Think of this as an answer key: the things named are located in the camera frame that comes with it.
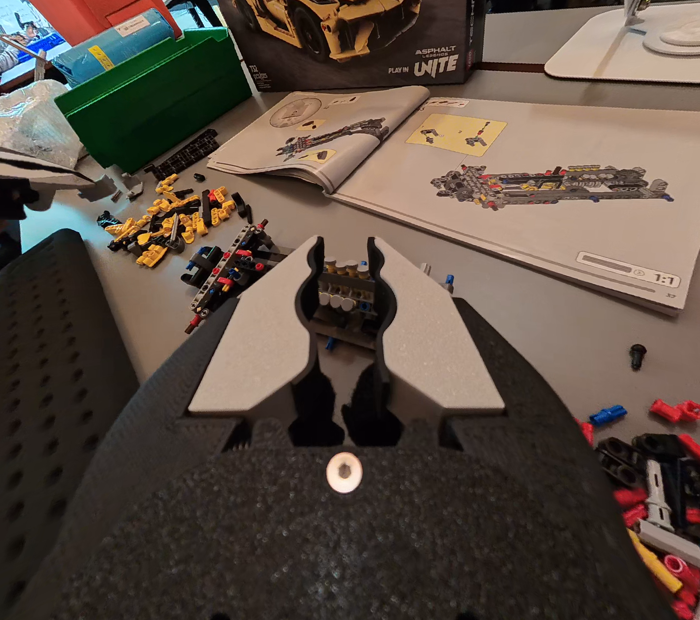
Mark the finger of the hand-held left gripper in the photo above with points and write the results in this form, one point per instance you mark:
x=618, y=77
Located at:
x=65, y=181
x=22, y=164

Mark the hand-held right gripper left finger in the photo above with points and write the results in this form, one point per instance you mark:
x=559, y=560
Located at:
x=251, y=357

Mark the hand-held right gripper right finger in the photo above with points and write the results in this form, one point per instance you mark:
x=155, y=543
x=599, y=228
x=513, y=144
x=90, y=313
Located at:
x=443, y=357

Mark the clear plastic bag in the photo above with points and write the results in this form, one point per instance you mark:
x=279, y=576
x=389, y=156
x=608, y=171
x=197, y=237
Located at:
x=33, y=122

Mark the grey lego panel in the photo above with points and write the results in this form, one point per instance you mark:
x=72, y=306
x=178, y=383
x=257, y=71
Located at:
x=128, y=185

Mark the black lego frame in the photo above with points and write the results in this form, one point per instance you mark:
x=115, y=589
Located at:
x=164, y=169
x=191, y=144

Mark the pile of yellow black lego pieces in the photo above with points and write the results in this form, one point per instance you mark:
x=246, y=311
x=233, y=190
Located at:
x=164, y=226

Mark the lego chassis assembly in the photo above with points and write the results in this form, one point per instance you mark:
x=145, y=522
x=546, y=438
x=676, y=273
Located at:
x=344, y=297

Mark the pile of small lego pins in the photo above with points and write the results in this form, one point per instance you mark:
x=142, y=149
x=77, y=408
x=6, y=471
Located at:
x=656, y=494

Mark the lego instruction booklet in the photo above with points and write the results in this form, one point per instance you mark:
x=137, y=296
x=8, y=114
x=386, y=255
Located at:
x=547, y=237

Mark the black lego pin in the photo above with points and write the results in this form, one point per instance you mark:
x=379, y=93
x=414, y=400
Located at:
x=637, y=356

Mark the red lego bush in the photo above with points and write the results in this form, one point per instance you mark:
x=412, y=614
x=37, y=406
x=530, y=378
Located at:
x=664, y=408

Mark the lego set box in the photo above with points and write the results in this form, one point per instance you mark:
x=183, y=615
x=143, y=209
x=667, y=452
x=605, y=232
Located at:
x=339, y=2

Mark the green plastic bin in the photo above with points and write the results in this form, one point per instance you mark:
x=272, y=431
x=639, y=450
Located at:
x=153, y=95

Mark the blue wrapped package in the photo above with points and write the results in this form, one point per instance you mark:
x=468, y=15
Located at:
x=109, y=51

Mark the black perforated pad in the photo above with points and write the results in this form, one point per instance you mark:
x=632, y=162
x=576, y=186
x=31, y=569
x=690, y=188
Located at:
x=54, y=385

